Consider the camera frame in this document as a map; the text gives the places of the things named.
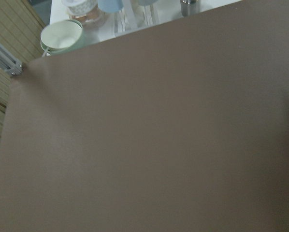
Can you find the light blue cup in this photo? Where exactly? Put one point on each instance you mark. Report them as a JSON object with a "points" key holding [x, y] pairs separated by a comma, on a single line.
{"points": [[110, 6]]}

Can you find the patterned white cup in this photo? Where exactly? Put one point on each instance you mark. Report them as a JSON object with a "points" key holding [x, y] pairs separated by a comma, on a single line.
{"points": [[84, 11]]}

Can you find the pale green bowl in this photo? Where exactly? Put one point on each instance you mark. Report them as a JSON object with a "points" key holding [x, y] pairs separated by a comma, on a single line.
{"points": [[62, 37]]}

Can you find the small metal cup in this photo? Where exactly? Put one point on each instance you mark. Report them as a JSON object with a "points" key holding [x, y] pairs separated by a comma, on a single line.
{"points": [[190, 7]]}

